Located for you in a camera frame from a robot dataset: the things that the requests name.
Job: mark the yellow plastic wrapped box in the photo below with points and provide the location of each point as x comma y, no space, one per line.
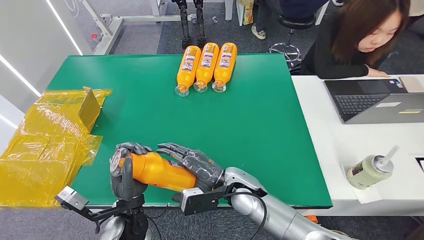
43,149

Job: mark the white paper napkin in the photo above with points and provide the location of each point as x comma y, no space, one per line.
367,196

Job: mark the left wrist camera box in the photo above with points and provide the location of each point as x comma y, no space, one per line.
71,198

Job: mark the person with laptop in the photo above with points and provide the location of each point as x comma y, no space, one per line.
331,53

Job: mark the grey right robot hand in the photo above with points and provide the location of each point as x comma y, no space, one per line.
202,169

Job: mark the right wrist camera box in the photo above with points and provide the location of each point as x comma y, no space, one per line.
198,200

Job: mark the black stool with chrome base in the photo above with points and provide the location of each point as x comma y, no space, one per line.
291,23

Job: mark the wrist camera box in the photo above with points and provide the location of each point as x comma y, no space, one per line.
198,200
71,198

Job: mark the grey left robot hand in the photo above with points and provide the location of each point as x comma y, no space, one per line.
127,182

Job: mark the pale green cup with straw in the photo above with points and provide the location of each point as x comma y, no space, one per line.
367,172

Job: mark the green table mat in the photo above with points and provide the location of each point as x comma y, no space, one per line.
232,132

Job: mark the white table frame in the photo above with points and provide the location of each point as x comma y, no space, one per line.
109,33

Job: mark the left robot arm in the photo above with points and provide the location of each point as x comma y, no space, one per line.
136,222

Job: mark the grey laptop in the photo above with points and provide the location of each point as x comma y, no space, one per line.
364,102

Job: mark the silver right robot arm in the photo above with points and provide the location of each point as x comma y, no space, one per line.
281,218

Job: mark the black robot leg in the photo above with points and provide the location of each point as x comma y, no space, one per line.
200,23
184,23

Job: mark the orange juice bottle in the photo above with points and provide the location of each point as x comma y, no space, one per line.
225,64
188,68
206,64
159,172

